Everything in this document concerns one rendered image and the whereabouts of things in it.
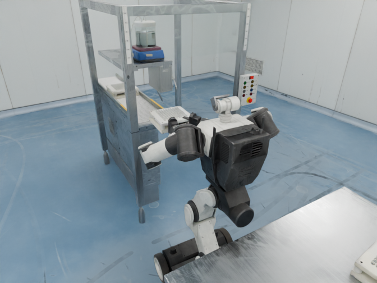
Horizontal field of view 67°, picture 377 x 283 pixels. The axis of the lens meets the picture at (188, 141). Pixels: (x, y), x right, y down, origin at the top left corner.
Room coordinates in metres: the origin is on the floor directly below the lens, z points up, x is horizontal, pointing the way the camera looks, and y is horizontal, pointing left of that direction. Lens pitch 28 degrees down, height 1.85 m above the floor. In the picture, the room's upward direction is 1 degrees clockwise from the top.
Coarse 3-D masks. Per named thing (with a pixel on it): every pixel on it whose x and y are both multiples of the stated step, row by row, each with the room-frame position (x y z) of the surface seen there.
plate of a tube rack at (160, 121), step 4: (164, 108) 1.91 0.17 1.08; (180, 108) 1.91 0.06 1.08; (152, 112) 1.83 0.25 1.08; (156, 112) 1.84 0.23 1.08; (152, 116) 1.80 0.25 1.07; (156, 116) 1.77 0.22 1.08; (188, 116) 1.77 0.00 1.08; (156, 120) 1.73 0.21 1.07; (160, 120) 1.70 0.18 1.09; (180, 120) 1.71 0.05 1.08; (184, 120) 1.72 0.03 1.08; (160, 124) 1.65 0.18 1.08; (164, 124) 1.66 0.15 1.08
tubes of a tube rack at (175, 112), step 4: (176, 108) 1.89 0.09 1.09; (160, 112) 1.82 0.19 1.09; (164, 112) 1.82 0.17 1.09; (168, 112) 1.82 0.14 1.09; (172, 112) 1.82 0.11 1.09; (176, 112) 1.83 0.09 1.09; (180, 112) 1.82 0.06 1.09; (164, 116) 1.74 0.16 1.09; (168, 116) 1.75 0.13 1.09; (172, 116) 1.76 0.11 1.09
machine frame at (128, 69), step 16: (80, 0) 2.78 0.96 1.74; (176, 0) 3.30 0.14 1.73; (192, 0) 3.02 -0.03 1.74; (208, 0) 2.83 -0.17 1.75; (128, 64) 1.88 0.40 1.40; (176, 64) 3.32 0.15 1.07; (240, 64) 2.36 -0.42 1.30; (96, 80) 2.84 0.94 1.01; (128, 80) 1.88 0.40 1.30; (176, 80) 3.32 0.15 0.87; (96, 96) 2.83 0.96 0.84; (128, 96) 1.87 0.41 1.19; (176, 96) 3.33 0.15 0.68; (96, 112) 2.83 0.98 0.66; (128, 112) 1.88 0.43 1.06; (240, 112) 2.39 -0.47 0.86; (128, 128) 1.91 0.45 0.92
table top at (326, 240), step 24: (336, 192) 1.21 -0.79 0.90; (288, 216) 1.02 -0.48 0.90; (312, 216) 1.03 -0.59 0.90; (336, 216) 1.03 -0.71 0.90; (360, 216) 1.03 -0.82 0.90; (240, 240) 0.87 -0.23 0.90; (264, 240) 0.88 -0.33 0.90; (288, 240) 0.88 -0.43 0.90; (312, 240) 0.88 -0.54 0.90; (336, 240) 0.88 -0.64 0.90; (360, 240) 0.88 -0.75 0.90; (192, 264) 0.75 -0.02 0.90; (216, 264) 0.75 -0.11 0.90; (240, 264) 0.75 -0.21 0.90; (264, 264) 0.75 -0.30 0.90; (288, 264) 0.76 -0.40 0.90; (312, 264) 0.76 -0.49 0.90; (336, 264) 0.76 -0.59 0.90
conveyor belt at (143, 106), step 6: (102, 78) 3.16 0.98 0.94; (108, 78) 3.16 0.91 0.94; (114, 78) 3.16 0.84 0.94; (102, 84) 2.93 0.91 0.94; (108, 84) 2.93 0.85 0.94; (138, 96) 2.57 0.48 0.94; (120, 102) 2.41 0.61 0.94; (138, 102) 2.41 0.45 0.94; (144, 102) 2.41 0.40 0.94; (126, 108) 2.26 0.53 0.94; (138, 108) 2.26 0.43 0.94; (144, 108) 2.26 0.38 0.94; (150, 108) 2.27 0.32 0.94; (156, 108) 2.27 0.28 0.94; (138, 114) 2.14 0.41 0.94; (144, 114) 2.14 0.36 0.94; (138, 120) 2.02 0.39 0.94; (144, 120) 2.02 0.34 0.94
